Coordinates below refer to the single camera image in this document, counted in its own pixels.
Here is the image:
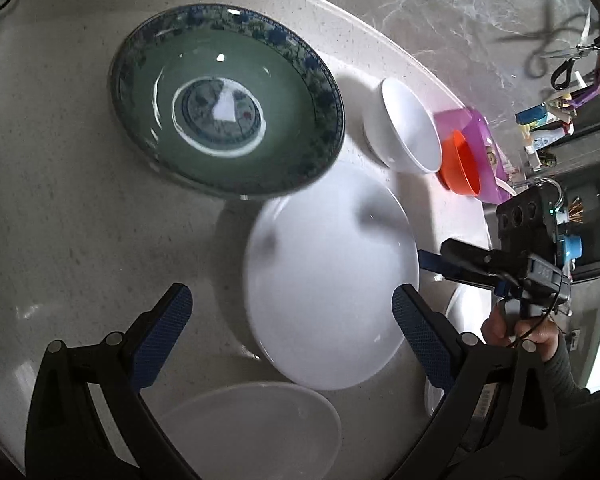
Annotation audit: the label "green blue-rimmed patterned bowl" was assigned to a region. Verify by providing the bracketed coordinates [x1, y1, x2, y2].
[109, 4, 346, 200]

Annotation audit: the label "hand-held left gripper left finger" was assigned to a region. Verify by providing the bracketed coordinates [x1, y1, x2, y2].
[25, 282, 201, 480]

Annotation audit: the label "purple strap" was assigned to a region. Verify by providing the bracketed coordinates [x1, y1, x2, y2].
[570, 67, 600, 110]

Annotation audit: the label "small blue box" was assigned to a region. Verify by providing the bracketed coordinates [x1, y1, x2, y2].
[515, 104, 550, 126]

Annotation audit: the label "person's right hand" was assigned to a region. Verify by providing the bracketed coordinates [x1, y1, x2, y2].
[480, 302, 567, 364]

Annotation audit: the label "round white plate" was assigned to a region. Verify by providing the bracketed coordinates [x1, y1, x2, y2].
[242, 162, 421, 391]

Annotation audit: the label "purple plastic container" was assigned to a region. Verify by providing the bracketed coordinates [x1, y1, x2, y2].
[432, 107, 513, 206]

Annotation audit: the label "small white bowl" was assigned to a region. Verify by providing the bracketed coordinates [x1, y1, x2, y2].
[362, 77, 443, 175]

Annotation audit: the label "black-handled scissors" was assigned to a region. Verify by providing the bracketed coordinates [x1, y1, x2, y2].
[537, 35, 600, 90]

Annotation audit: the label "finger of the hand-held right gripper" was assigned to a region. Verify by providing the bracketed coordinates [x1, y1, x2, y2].
[440, 238, 529, 272]
[417, 249, 507, 289]

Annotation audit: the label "person's right forearm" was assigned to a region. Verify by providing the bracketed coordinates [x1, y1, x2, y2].
[540, 337, 600, 411]

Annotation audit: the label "white tube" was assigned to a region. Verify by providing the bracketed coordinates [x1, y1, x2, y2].
[522, 127, 573, 156]

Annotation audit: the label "orange plastic bowl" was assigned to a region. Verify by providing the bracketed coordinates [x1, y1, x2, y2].
[436, 130, 485, 197]

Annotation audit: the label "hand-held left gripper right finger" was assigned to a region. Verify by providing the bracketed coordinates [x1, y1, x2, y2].
[390, 283, 581, 480]

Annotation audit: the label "oval white plate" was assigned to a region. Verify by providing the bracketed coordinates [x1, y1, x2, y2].
[152, 381, 343, 480]

